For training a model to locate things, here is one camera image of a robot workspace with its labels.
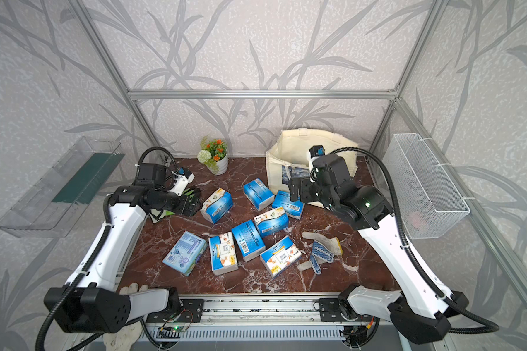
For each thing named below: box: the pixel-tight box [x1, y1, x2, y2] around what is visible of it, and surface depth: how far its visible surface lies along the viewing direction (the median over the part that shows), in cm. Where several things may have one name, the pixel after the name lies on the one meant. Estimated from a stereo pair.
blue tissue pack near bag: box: [271, 190, 306, 220], surface depth 96 cm
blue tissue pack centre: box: [231, 219, 267, 263], surface depth 84 cm
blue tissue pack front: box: [208, 231, 239, 276], surface depth 82 cm
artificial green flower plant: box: [196, 134, 228, 175], surface depth 105 cm
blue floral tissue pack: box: [199, 187, 234, 225], surface depth 95 cm
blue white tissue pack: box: [253, 206, 290, 238], surface depth 90 cm
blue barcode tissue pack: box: [243, 177, 275, 212], surface depth 100 cm
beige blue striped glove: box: [297, 231, 344, 275], surface depth 88 cm
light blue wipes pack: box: [162, 230, 208, 277], surface depth 84 cm
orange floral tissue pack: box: [259, 235, 303, 278], surface depth 81 cm
